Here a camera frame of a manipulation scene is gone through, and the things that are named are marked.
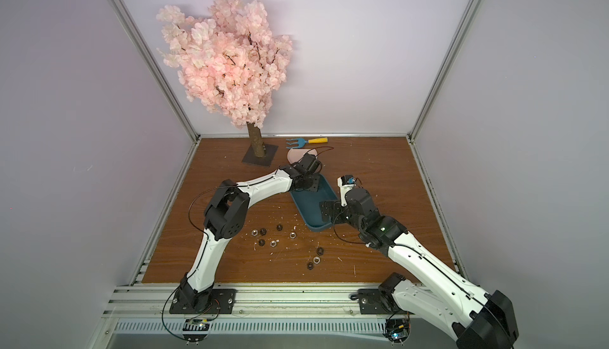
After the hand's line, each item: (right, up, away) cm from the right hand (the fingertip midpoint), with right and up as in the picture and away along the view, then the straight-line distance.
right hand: (331, 198), depth 76 cm
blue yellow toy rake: (-12, +21, +41) cm, 48 cm away
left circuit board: (-43, -39, -4) cm, 58 cm away
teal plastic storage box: (-8, -5, +14) cm, 17 cm away
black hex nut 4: (-3, -20, +7) cm, 22 cm away
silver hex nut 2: (-21, -18, +9) cm, 29 cm away
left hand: (-3, +3, +22) cm, 23 cm away
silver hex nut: (-28, -15, +11) cm, 34 cm away
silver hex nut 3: (-5, -23, +5) cm, 24 cm away
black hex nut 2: (-19, -14, +13) cm, 27 cm away
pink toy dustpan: (-15, +15, +35) cm, 41 cm away
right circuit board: (+20, -39, -6) cm, 44 cm away
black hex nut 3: (-25, -18, +9) cm, 32 cm away
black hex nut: (-25, -15, +11) cm, 31 cm away
